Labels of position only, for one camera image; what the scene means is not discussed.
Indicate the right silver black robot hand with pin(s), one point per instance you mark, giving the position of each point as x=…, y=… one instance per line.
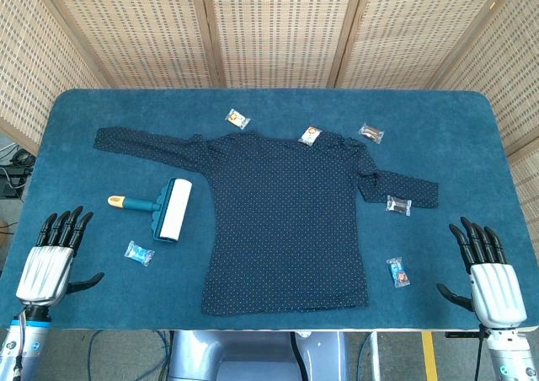
x=497, y=290

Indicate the white orange candy packet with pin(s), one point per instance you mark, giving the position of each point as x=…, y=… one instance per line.
x=310, y=135

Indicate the teal white lint roller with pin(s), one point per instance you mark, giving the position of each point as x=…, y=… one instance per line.
x=172, y=210

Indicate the woven bamboo folding screen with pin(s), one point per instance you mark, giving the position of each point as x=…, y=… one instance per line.
x=278, y=27

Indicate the teal plush table cloth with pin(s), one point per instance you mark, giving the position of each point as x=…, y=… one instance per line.
x=126, y=145

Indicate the blue orange candy packet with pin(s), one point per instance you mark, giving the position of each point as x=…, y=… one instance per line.
x=398, y=272

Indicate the blue white candy packet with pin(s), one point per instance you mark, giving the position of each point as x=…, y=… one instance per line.
x=140, y=253

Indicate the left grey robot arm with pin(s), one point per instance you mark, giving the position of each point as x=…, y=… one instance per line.
x=23, y=343

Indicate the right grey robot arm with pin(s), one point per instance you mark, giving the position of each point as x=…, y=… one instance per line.
x=511, y=353

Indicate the yellow orange candy packet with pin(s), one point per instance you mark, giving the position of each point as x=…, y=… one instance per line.
x=237, y=118

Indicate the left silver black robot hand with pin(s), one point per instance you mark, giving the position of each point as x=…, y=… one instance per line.
x=44, y=269

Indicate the black floor equipment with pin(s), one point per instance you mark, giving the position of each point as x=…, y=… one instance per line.
x=19, y=162

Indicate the grey robot torso base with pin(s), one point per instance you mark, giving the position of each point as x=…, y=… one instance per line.
x=252, y=355

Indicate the black candy packet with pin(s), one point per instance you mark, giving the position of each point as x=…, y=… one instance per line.
x=398, y=205

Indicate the dark blue polka dot shirt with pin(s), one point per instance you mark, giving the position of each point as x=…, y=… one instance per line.
x=282, y=221

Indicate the brown candy packet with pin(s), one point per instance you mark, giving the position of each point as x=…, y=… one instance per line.
x=371, y=132

